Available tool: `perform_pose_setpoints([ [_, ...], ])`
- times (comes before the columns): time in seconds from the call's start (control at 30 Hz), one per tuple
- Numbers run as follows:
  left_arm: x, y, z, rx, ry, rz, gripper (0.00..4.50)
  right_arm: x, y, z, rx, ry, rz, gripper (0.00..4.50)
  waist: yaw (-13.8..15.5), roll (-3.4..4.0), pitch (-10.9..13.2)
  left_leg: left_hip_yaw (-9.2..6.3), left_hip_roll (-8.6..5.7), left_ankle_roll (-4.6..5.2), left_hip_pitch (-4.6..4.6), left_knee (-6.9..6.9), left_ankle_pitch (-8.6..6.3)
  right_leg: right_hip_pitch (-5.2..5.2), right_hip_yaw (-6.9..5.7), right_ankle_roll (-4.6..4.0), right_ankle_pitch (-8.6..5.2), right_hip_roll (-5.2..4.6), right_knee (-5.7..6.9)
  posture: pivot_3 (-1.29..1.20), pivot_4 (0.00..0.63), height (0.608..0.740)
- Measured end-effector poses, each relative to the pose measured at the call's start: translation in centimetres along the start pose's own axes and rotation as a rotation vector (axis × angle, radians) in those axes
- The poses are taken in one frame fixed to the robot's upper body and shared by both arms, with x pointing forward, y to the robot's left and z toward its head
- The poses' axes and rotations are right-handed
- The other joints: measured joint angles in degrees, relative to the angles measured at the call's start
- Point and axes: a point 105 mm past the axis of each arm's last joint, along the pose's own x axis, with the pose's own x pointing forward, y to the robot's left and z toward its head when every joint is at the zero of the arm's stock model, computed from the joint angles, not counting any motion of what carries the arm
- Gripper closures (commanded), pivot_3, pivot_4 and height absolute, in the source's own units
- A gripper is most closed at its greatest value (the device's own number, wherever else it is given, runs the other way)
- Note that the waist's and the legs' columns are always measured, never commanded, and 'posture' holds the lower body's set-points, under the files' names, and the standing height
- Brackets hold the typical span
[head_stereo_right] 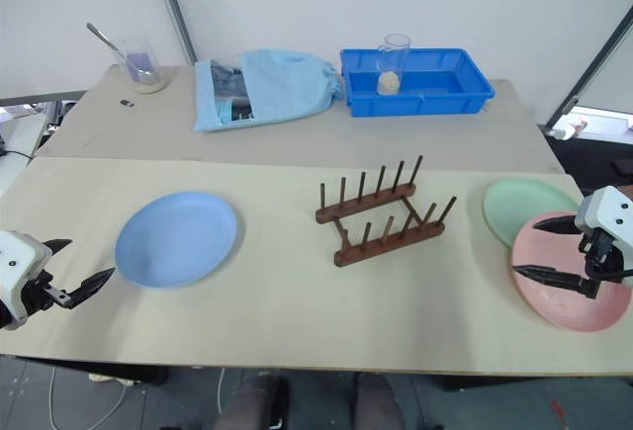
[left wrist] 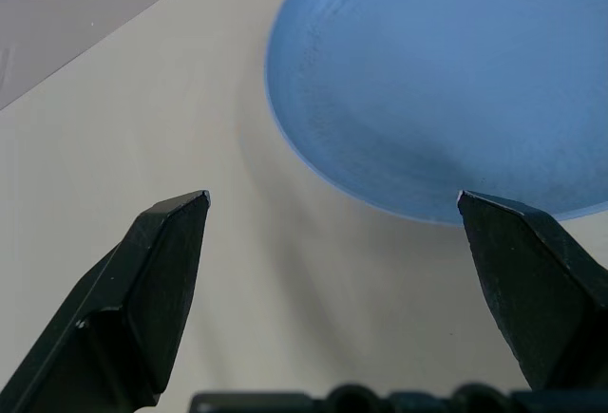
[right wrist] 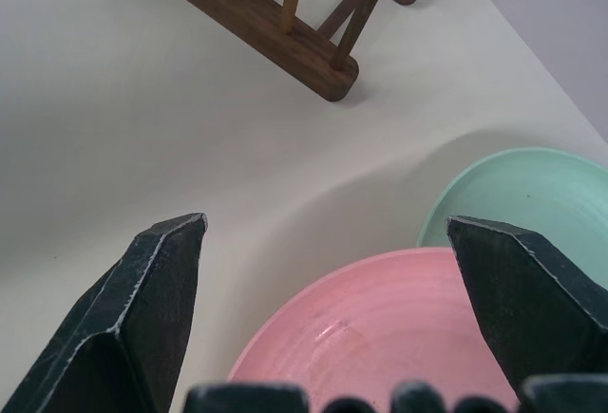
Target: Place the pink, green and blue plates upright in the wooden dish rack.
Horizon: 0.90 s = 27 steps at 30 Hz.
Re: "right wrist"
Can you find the green plastic plate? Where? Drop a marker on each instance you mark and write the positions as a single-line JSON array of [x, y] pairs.
[[522, 194]]

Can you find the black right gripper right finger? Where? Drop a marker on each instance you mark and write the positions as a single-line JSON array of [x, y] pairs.
[[527, 289]]

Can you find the wooden dish rack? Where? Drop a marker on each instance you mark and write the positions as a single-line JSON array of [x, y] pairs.
[[304, 43]]

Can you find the pink plastic plate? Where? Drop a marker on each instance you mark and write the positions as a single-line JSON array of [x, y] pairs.
[[380, 318]]

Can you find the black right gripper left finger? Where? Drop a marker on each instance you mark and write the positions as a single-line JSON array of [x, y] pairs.
[[138, 308]]

